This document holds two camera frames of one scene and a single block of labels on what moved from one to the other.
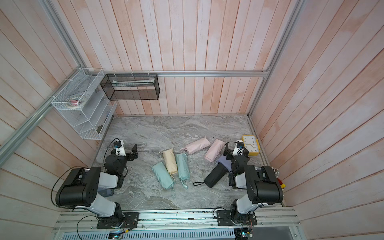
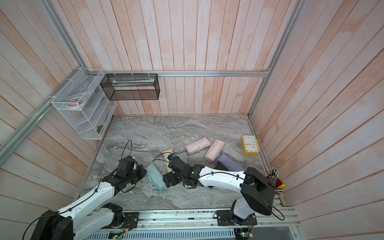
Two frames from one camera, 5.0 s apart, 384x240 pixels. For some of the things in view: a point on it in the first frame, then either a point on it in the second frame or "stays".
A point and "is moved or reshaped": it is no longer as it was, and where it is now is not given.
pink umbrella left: [195, 145] stays
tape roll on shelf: [76, 102] stays
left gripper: [134, 150] to [142, 172]
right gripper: [231, 154] to [171, 175]
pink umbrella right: [214, 150] stays
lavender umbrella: [227, 163] stays
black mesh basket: [131, 86] stays
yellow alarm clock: [251, 144] stays
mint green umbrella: [163, 175] is moved or reshaped
